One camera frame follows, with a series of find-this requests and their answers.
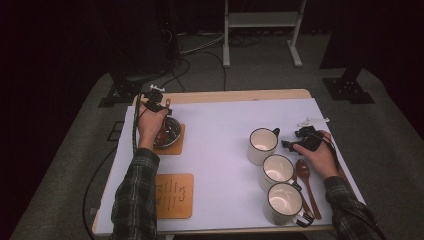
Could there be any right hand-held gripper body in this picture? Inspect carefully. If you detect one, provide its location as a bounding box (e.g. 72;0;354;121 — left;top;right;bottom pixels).
294;117;330;152

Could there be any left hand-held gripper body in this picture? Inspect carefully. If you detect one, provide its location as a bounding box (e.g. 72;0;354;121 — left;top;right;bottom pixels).
142;84;168;113

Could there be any shiny steel bowl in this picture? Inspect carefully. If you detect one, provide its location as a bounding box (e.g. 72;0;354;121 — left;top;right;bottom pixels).
152;115;183;149

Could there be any white mug black rim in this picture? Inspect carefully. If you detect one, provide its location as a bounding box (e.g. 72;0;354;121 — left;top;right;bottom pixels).
247;127;281;167
263;181;315;229
259;153;303;193

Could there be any engraved wooden coaster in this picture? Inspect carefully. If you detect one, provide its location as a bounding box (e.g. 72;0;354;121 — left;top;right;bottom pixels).
154;173;195;220
153;123;186;156

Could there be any person's left hand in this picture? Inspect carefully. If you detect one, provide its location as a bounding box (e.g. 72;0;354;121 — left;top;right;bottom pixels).
137;103;168;150

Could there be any person's right hand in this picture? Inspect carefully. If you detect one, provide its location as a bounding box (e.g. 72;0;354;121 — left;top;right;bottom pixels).
293;131;338;181

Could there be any black stand base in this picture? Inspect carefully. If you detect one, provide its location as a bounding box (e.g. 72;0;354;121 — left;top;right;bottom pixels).
98;74;144;108
321;64;376;105

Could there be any white table cover sheet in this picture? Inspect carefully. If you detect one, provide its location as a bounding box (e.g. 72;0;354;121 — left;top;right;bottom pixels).
94;97;368;236

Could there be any white metal stand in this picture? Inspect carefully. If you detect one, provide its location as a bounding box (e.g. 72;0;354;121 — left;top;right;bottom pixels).
222;0;308;69

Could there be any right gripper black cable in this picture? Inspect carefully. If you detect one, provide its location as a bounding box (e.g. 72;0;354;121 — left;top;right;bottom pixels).
314;130;338;161

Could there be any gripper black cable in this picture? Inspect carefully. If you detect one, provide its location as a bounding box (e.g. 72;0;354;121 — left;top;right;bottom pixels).
314;130;338;161
132;94;145;154

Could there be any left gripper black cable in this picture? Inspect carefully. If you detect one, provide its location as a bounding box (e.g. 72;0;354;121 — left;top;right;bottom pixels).
132;94;145;154

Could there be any black floor cable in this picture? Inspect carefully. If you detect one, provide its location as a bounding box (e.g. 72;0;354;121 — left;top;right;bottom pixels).
154;49;228;94
78;144;118;240

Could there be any white floor cable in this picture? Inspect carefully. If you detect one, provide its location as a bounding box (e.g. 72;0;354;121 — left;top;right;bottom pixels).
179;31;225;56

